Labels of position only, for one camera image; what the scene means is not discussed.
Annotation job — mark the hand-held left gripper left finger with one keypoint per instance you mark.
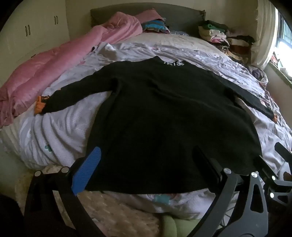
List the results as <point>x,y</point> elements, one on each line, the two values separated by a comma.
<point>87,171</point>

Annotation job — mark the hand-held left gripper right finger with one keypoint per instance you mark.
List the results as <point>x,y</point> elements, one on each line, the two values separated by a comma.
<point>205,164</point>

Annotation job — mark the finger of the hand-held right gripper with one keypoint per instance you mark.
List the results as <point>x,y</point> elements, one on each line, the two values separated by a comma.
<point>277,184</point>
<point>284,149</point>

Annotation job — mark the black sweater with orange cuffs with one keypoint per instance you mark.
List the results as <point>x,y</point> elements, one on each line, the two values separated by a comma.
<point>159,114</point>

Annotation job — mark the plastic bag of clothes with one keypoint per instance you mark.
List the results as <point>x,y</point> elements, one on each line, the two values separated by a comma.
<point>259,74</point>

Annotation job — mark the pile of folded clothes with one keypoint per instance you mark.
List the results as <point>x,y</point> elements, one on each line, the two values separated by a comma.
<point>223,38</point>

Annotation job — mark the blue folded clothes pile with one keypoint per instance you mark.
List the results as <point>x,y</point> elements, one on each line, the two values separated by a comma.
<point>155,26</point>

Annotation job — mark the white printed bed sheet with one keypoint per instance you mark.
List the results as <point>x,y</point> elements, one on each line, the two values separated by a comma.
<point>68,127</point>

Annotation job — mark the beige fluffy blanket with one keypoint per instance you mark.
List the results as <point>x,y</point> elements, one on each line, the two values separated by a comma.
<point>118,216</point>

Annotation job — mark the light green cloth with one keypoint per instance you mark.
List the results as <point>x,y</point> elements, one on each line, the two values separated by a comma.
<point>180,227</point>

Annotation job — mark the green window sill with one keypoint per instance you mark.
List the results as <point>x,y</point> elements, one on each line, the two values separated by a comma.
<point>280,75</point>

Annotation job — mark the pink quilt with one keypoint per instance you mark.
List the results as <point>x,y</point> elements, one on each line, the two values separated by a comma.
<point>45,66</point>

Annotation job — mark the window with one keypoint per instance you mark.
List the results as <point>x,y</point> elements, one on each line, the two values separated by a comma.
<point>285,34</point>

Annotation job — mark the cream curtain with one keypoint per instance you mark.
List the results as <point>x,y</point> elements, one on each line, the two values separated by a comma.
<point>264,34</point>

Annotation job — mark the cream fitted sheet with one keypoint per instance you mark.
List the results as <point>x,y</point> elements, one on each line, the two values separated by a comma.
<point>173,41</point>

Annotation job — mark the grey bed headboard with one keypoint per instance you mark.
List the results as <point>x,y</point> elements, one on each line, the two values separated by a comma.
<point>182,18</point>

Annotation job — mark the cream wardrobe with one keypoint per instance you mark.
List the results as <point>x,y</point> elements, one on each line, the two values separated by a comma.
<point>34,22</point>

